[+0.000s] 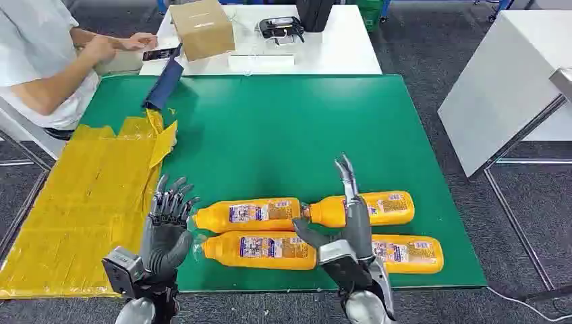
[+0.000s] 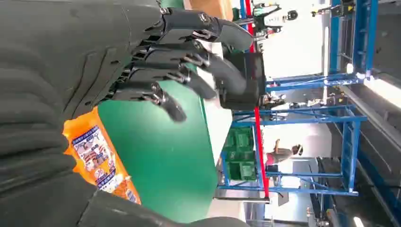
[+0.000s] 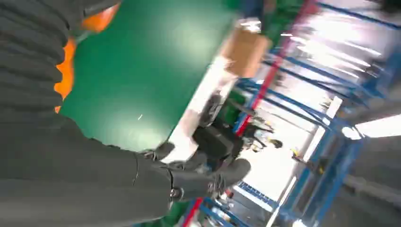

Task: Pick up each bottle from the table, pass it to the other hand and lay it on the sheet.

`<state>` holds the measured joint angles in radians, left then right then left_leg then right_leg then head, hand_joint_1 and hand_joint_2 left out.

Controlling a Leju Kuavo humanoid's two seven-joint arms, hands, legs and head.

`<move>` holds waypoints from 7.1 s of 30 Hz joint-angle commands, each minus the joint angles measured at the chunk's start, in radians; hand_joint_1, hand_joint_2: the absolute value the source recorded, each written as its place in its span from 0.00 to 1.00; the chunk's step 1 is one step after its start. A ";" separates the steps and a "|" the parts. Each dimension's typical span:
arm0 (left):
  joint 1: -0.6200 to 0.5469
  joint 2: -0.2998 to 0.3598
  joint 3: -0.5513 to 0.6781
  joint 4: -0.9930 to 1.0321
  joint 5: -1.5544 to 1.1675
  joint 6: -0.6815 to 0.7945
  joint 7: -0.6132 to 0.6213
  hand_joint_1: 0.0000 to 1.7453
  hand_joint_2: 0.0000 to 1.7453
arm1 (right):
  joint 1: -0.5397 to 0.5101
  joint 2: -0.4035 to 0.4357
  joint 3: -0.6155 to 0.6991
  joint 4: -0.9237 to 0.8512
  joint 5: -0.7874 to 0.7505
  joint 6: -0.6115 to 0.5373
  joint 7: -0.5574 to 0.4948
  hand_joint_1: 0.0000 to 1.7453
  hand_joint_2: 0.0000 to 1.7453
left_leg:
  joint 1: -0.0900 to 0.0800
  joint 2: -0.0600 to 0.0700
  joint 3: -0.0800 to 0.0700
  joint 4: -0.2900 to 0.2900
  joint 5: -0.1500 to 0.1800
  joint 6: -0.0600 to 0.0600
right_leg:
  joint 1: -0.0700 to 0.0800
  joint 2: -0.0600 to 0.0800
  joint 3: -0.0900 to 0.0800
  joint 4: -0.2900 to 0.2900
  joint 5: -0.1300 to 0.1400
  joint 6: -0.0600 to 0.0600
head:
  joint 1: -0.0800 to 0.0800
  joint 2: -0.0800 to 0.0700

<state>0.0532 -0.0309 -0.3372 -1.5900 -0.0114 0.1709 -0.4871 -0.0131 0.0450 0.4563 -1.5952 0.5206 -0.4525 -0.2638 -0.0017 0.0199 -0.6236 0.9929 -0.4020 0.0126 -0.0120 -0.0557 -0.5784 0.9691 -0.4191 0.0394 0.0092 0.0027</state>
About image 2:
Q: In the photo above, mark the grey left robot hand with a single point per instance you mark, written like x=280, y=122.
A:
x=94, y=37

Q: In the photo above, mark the orange detergent bottle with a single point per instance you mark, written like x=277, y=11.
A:
x=94, y=150

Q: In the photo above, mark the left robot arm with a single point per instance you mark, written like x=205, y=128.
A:
x=28, y=141

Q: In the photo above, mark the cardboard box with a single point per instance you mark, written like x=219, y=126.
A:
x=213, y=7

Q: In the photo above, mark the green table mat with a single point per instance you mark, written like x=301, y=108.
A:
x=163, y=156

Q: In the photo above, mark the white table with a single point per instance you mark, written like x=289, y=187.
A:
x=219, y=131

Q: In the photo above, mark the black case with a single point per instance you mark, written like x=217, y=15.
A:
x=250, y=81

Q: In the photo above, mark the green plastic crate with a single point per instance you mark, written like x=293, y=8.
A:
x=244, y=171
x=241, y=139

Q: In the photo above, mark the white black machine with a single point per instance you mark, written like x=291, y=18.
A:
x=275, y=17

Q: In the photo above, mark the red pole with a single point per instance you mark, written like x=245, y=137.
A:
x=260, y=141

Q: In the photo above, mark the person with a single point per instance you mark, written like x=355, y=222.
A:
x=280, y=154

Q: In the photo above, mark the blue metal rack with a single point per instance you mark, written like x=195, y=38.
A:
x=360, y=37
x=347, y=150

